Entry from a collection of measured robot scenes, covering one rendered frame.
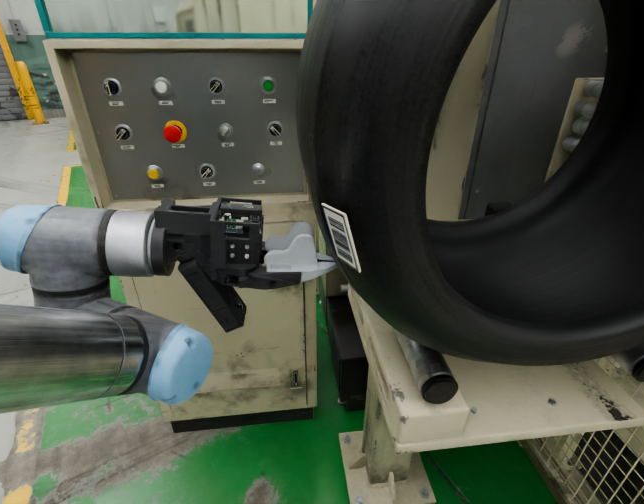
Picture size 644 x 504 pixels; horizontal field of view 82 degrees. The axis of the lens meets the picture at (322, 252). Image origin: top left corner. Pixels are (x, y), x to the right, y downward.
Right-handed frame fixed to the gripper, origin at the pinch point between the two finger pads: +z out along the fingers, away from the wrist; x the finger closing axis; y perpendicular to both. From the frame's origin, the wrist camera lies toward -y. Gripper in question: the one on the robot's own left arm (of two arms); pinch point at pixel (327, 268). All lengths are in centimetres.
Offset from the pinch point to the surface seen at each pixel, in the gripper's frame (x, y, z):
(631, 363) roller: -10.0, -6.1, 39.1
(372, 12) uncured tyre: -9.8, 26.7, -1.6
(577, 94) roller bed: 38, 23, 55
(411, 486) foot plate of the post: 24, -95, 43
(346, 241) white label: -11.2, 9.5, -1.0
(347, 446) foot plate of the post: 40, -98, 25
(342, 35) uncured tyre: -8.4, 25.1, -3.2
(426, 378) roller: -10.2, -8.5, 11.8
